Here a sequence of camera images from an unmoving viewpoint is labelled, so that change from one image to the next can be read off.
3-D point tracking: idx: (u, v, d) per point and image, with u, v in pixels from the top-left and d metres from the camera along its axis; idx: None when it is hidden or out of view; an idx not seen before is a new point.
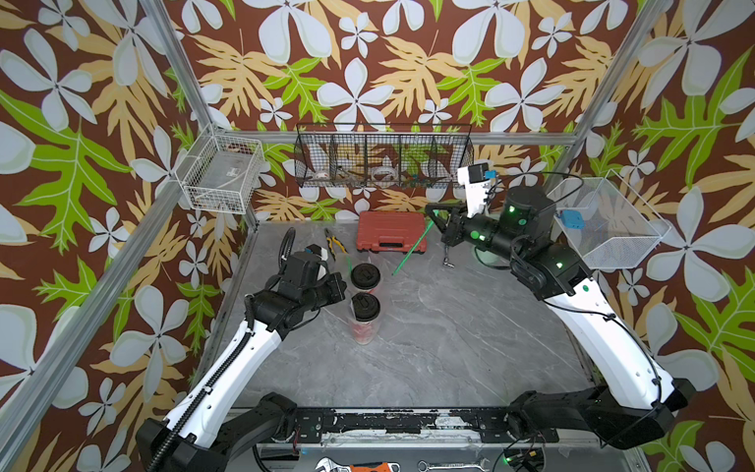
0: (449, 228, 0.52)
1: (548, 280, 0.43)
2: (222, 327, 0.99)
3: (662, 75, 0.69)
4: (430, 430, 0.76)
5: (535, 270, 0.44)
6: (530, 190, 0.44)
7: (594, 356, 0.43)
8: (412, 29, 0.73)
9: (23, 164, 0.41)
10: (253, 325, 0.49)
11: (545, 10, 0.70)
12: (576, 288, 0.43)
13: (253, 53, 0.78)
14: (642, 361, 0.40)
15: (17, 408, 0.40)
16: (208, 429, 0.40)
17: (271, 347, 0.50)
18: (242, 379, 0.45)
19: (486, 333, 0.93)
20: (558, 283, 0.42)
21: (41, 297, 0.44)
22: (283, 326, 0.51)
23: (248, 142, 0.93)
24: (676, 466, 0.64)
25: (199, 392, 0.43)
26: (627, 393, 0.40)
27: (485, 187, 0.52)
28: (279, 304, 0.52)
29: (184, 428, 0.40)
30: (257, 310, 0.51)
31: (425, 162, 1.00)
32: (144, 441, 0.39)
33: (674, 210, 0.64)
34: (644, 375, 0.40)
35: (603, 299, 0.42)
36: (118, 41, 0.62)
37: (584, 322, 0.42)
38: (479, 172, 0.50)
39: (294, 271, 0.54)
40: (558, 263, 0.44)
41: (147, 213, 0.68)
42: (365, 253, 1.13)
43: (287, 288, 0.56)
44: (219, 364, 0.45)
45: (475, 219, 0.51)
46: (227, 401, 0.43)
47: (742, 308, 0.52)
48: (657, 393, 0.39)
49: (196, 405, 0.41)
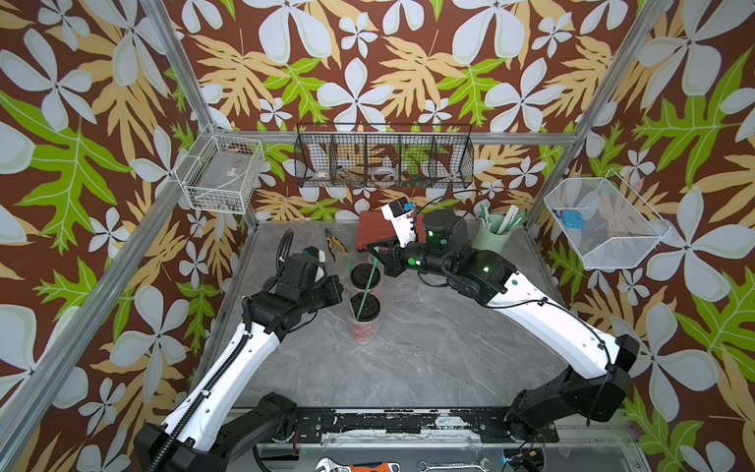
0: (387, 261, 0.56)
1: (482, 286, 0.47)
2: (222, 327, 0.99)
3: (662, 75, 0.69)
4: (430, 430, 0.76)
5: (469, 280, 0.48)
6: (441, 213, 0.49)
7: (549, 342, 0.46)
8: (412, 29, 0.73)
9: (23, 164, 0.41)
10: (250, 327, 0.49)
11: (545, 9, 0.70)
12: (508, 286, 0.47)
13: (253, 53, 0.78)
14: (584, 332, 0.44)
15: (17, 408, 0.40)
16: (206, 434, 0.40)
17: (269, 349, 0.49)
18: (241, 381, 0.45)
19: (486, 333, 0.93)
20: (492, 286, 0.46)
21: (41, 297, 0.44)
22: (281, 328, 0.51)
23: (248, 142, 0.93)
24: (677, 466, 0.64)
25: (198, 395, 0.42)
26: (584, 366, 0.43)
27: (409, 219, 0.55)
28: (277, 305, 0.51)
29: (183, 432, 0.39)
30: (255, 311, 0.51)
31: (425, 162, 1.00)
32: (143, 445, 0.38)
33: (675, 210, 0.64)
34: (589, 343, 0.43)
35: (533, 287, 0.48)
36: (118, 41, 0.62)
37: (523, 312, 0.46)
38: (399, 206, 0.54)
39: (291, 273, 0.54)
40: (485, 267, 0.48)
41: (147, 213, 0.68)
42: (365, 253, 1.13)
43: (285, 290, 0.56)
44: (217, 366, 0.45)
45: (409, 246, 0.55)
46: (226, 404, 0.43)
47: (742, 308, 0.52)
48: (607, 357, 0.42)
49: (195, 409, 0.41)
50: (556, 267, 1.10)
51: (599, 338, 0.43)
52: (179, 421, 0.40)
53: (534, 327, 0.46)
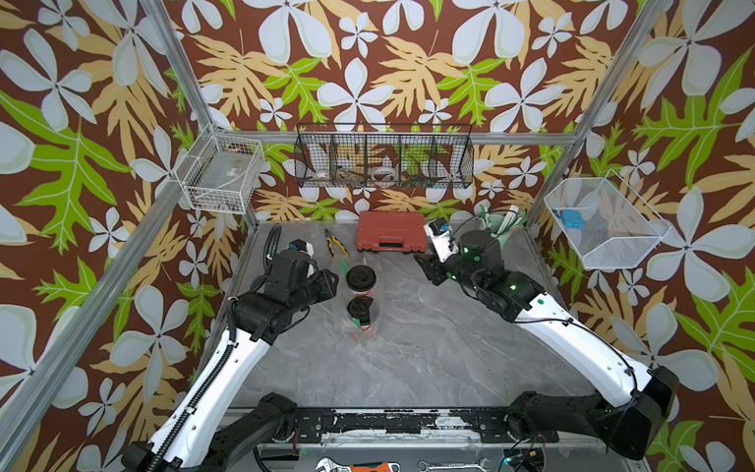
0: (431, 270, 0.64)
1: (507, 303, 0.51)
2: (222, 327, 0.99)
3: (662, 74, 0.69)
4: (430, 430, 0.76)
5: (495, 296, 0.52)
6: (477, 233, 0.54)
7: (580, 370, 0.46)
8: (412, 29, 0.73)
9: (23, 164, 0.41)
10: (235, 335, 0.46)
11: (545, 9, 0.70)
12: (533, 304, 0.50)
13: (253, 53, 0.78)
14: (611, 356, 0.44)
15: (17, 408, 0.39)
16: (195, 450, 0.39)
17: (257, 355, 0.46)
18: (228, 392, 0.43)
19: (487, 333, 0.93)
20: (515, 302, 0.50)
21: (41, 297, 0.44)
22: (269, 332, 0.47)
23: (248, 142, 0.93)
24: (676, 466, 0.64)
25: (182, 413, 0.41)
26: (609, 388, 0.43)
27: (446, 239, 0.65)
28: (265, 308, 0.48)
29: (169, 450, 0.38)
30: (241, 314, 0.48)
31: (425, 162, 1.00)
32: (131, 463, 0.38)
33: (674, 210, 0.64)
34: (615, 367, 0.43)
35: (558, 308, 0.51)
36: (118, 41, 0.62)
37: (547, 330, 0.48)
38: (436, 227, 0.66)
39: (279, 273, 0.50)
40: (512, 286, 0.52)
41: (147, 213, 0.68)
42: (365, 253, 1.13)
43: (274, 290, 0.52)
44: (203, 380, 0.43)
45: (447, 261, 0.62)
46: (213, 419, 0.41)
47: (742, 308, 0.52)
48: (633, 383, 0.41)
49: (180, 427, 0.40)
50: (556, 266, 1.09)
51: (627, 364, 0.43)
52: (164, 440, 0.39)
53: (560, 348, 0.47)
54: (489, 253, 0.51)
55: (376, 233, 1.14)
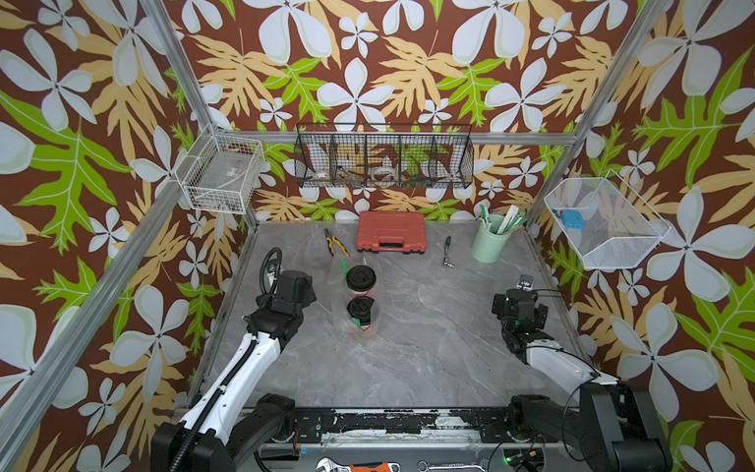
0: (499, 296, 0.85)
1: (521, 347, 0.66)
2: (223, 327, 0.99)
3: (662, 74, 0.69)
4: (430, 430, 0.76)
5: (515, 340, 0.67)
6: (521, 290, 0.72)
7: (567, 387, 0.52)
8: (412, 29, 0.73)
9: (23, 165, 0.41)
10: (258, 334, 0.54)
11: (545, 9, 0.70)
12: (537, 341, 0.63)
13: (253, 53, 0.78)
14: (584, 367, 0.52)
15: (17, 408, 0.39)
16: (224, 427, 0.42)
17: (271, 355, 0.54)
18: (249, 383, 0.48)
19: (487, 333, 0.93)
20: (524, 348, 0.65)
21: (41, 297, 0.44)
22: (282, 338, 0.56)
23: (248, 142, 0.93)
24: (677, 466, 0.64)
25: (213, 393, 0.45)
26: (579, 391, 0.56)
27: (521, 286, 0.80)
28: (277, 320, 0.57)
29: (203, 423, 0.42)
30: (258, 324, 0.56)
31: (425, 162, 1.00)
32: (162, 444, 0.39)
33: (674, 210, 0.64)
34: (584, 374, 0.50)
35: (556, 343, 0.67)
36: (118, 41, 0.62)
37: (542, 353, 0.60)
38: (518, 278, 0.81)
39: (285, 289, 0.60)
40: (527, 334, 0.67)
41: (147, 213, 0.68)
42: (365, 253, 1.13)
43: (281, 305, 0.62)
44: (230, 369, 0.49)
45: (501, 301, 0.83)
46: (238, 404, 0.46)
47: (742, 308, 0.52)
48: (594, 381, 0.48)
49: (212, 404, 0.44)
50: (556, 267, 1.10)
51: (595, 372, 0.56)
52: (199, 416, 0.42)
53: (552, 371, 0.56)
54: (521, 307, 0.68)
55: (376, 233, 1.14)
